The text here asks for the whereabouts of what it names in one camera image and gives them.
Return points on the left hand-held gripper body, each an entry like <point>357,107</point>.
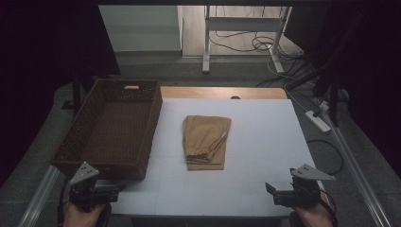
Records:
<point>84,184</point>

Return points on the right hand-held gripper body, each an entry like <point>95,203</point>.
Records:
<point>304,189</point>

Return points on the brown wicker basket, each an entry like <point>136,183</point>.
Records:
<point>110,132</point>

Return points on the tan pants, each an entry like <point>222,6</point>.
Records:
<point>205,142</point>

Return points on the person's right hand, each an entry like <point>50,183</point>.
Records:
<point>312,217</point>

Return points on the person's left hand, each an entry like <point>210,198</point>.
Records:
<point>79,217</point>

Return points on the white power strip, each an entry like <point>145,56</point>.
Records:
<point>317,121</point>

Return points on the white cabinet panel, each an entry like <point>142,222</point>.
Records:
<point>140,28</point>

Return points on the aluminium rail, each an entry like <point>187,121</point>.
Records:
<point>36,198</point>
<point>359,176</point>

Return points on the white desk frame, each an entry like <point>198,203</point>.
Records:
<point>242,23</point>

